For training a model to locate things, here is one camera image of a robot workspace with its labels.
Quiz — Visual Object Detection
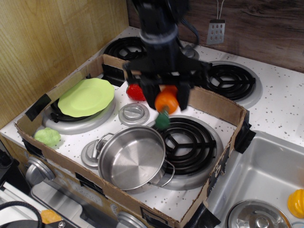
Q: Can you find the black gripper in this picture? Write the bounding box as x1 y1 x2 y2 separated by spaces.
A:
123 28 211 111

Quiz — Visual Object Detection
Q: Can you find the orange toy carrot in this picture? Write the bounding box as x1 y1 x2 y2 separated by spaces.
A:
154 85 179 130

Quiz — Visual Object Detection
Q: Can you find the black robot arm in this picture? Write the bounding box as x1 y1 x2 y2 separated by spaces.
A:
123 0 211 110

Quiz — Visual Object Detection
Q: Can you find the light green plate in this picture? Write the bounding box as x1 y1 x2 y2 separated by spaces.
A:
58 78 114 117

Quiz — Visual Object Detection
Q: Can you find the red toy strawberry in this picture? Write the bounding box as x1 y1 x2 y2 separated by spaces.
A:
126 84 146 101

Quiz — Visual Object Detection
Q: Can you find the silver centre stove knob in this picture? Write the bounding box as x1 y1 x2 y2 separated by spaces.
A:
118 103 150 126

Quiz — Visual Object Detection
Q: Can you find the silver stove knob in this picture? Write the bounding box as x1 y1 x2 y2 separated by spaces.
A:
181 45 200 60
81 139 106 170
118 103 150 126

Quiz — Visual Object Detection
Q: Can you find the silver back stove knob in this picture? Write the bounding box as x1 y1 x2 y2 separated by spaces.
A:
181 45 200 60

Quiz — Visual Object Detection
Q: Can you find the back left black burner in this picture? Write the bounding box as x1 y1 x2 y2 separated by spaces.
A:
102 37 147 61

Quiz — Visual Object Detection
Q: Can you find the black burner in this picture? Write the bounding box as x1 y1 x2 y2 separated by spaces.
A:
102 37 147 61
42 98 116 135
201 61 263 109
148 115 224 190

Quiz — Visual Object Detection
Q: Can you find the front right black burner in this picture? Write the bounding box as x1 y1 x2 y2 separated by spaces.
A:
148 115 224 190

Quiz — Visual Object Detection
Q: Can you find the back right black burner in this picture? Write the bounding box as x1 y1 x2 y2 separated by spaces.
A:
201 61 263 109

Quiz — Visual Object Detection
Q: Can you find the cardboard fence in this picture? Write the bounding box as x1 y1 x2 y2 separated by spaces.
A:
15 55 254 228

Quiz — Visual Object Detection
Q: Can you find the hanging metal spatula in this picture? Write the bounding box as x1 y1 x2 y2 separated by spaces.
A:
206 0 226 45

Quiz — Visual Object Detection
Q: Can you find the stainless steel pot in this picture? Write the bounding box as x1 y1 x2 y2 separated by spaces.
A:
98 126 175 194

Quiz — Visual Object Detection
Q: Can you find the silver front stove knob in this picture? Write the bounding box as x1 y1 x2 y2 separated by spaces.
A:
81 139 106 170

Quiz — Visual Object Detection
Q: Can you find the front left black burner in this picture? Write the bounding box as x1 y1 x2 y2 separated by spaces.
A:
42 98 116 135

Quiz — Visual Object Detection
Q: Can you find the green toy lettuce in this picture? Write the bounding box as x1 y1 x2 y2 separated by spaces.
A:
34 127 61 147

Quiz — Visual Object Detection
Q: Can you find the silver sink basin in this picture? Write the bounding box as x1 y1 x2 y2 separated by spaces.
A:
207 131 304 228

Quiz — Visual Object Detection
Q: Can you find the silver oven dial right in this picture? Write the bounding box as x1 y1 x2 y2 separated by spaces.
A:
116 211 142 228

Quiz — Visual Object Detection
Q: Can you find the silver oven dial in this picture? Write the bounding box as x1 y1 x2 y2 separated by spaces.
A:
26 157 55 186
116 211 142 228

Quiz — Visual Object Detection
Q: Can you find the silver pot lid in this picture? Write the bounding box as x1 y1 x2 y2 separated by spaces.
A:
226 199 292 228

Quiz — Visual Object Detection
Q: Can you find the silver oven dial left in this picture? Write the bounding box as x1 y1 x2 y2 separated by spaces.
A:
26 157 55 186

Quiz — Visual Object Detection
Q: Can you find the yellow toy in sink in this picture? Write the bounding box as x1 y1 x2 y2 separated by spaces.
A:
287 189 304 219

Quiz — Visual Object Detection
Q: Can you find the orange toy bottom left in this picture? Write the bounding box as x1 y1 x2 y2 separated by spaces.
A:
40 209 62 224

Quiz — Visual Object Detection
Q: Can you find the black cable bottom left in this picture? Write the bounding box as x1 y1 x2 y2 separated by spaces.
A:
0 200 43 228

